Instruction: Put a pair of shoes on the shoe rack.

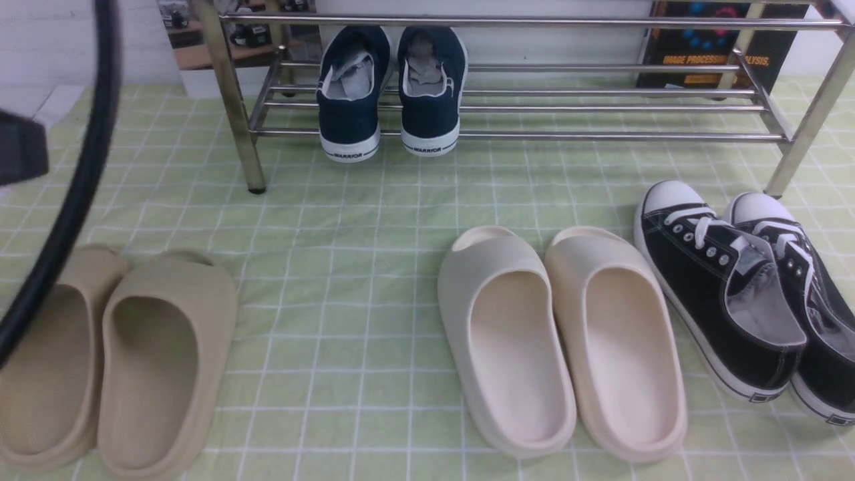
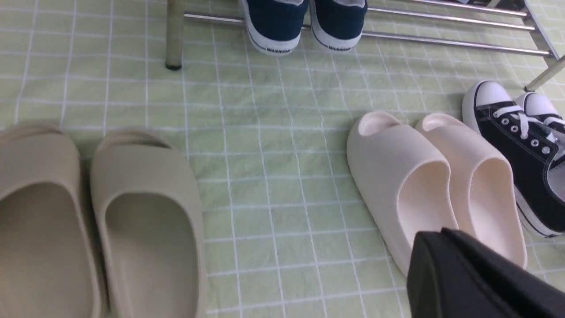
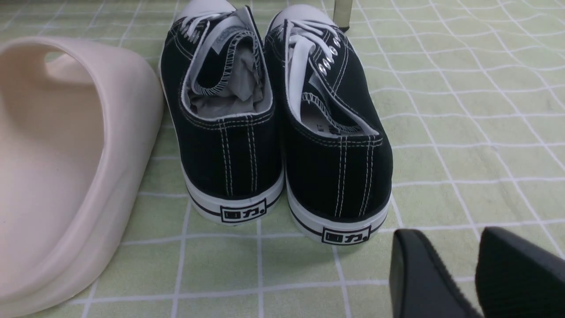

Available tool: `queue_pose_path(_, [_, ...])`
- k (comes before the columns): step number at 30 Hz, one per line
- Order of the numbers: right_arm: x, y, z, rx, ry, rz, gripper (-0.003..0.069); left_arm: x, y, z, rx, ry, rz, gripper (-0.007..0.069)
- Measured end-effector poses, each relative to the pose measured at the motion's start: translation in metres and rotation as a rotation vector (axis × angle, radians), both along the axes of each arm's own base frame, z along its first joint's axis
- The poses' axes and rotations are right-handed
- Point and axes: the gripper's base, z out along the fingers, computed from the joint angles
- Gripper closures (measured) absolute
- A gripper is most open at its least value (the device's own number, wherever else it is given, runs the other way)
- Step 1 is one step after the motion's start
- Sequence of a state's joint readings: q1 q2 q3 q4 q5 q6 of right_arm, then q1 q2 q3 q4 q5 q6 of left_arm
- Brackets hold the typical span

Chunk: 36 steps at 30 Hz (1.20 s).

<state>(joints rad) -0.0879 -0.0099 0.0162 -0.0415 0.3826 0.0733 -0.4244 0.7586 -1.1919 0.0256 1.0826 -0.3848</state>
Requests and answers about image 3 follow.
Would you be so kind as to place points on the cream slide slipper right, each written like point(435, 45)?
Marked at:
point(79, 120)

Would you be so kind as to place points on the green checked floor mat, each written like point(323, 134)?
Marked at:
point(471, 94)

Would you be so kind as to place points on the black canvas sneaker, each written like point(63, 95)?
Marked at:
point(337, 157)
point(218, 91)

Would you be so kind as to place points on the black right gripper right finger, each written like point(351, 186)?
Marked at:
point(518, 279)

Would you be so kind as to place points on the black canvas sneaker left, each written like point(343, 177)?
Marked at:
point(218, 91)

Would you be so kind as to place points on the black canvas sneaker right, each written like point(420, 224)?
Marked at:
point(337, 157)

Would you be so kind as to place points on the silver metal shoe rack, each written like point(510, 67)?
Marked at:
point(342, 14)

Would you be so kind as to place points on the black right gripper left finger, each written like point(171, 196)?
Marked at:
point(420, 284)

